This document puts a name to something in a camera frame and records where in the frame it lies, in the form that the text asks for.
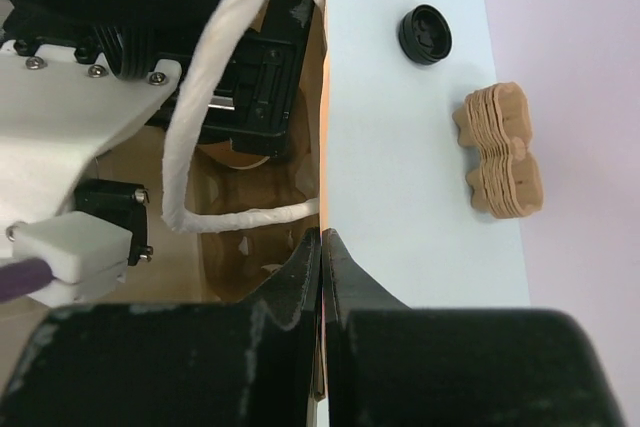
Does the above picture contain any single brown pulp carrier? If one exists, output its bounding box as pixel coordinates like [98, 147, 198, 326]
[199, 147, 319, 302]

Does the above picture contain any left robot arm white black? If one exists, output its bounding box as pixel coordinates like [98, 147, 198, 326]
[1, 0, 314, 158]

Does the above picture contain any stack of black lids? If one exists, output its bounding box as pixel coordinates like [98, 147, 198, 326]
[398, 4, 453, 66]

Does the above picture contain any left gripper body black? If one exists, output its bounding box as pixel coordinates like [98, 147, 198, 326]
[144, 0, 316, 161]

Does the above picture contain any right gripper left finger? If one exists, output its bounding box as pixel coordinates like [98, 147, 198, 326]
[1, 229, 320, 426]

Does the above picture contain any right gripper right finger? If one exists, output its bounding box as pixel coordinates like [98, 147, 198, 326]
[322, 229, 624, 426]

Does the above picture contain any brown pulp cup carrier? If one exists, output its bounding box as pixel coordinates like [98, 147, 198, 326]
[452, 82, 544, 219]

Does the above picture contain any brown paper bag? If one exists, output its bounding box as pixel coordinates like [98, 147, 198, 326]
[89, 0, 334, 398]

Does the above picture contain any brown paper coffee cup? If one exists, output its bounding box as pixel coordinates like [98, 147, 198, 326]
[198, 140, 270, 170]

